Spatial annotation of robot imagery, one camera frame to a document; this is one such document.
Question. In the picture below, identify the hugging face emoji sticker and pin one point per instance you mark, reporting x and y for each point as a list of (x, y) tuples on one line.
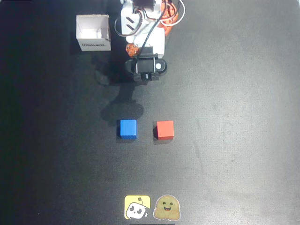
[(167, 207)]

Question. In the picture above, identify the white cardboard box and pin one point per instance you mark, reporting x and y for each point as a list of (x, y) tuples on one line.
[(92, 32)]

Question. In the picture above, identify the yellow robot face sticker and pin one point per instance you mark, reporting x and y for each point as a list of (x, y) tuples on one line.
[(137, 207)]

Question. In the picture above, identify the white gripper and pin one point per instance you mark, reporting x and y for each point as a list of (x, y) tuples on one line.
[(156, 43)]

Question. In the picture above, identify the black gripper-mounted camera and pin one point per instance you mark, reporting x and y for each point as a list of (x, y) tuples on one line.
[(145, 66)]

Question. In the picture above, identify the blue cube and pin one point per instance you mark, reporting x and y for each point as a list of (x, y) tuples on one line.
[(128, 128)]

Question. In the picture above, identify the red cube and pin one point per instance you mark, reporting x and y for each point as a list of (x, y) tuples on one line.
[(165, 129)]

